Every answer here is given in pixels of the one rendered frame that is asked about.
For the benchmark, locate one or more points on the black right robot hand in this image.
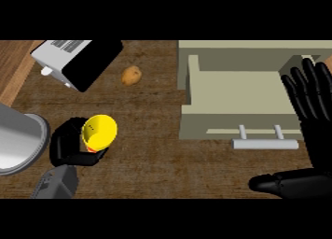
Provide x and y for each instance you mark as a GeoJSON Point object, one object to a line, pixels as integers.
{"type": "Point", "coordinates": [321, 140]}

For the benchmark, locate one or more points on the yellow cup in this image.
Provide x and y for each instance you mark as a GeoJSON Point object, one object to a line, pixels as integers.
{"type": "Point", "coordinates": [100, 130]}

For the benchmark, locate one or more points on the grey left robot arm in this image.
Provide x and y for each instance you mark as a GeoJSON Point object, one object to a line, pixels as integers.
{"type": "Point", "coordinates": [57, 185]}

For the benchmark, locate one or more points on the beige drawer front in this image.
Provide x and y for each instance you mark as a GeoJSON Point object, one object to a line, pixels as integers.
{"type": "Point", "coordinates": [218, 124]}

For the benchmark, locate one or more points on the beige open drawer box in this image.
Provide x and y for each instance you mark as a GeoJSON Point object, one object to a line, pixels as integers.
{"type": "Point", "coordinates": [236, 90]}

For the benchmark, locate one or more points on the beige cabinet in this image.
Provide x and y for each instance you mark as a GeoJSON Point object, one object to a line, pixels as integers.
{"type": "Point", "coordinates": [245, 48]}

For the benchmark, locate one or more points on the brown potato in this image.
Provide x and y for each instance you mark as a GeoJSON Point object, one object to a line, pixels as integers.
{"type": "Point", "coordinates": [131, 75]}

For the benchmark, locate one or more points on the white and black toaster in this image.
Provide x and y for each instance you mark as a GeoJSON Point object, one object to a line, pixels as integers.
{"type": "Point", "coordinates": [75, 63]}

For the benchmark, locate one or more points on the large grey cylinder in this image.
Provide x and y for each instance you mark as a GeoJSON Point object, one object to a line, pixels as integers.
{"type": "Point", "coordinates": [12, 140]}

